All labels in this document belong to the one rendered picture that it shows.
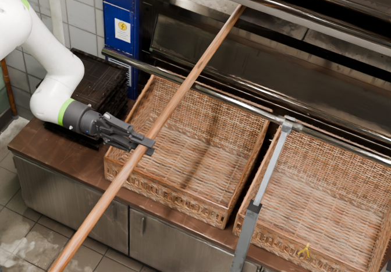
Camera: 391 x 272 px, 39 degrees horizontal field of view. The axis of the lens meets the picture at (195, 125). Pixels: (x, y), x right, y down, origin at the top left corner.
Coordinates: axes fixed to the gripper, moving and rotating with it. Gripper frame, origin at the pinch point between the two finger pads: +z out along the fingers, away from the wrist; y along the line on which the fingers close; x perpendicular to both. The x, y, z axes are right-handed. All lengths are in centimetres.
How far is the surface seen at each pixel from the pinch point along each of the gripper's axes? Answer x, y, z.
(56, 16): -69, 29, -82
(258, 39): -70, 4, 13
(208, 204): -22, 49, 18
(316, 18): -56, -24, 33
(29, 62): -72, 70, -104
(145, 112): -57, 54, -28
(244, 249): -10, 49, 38
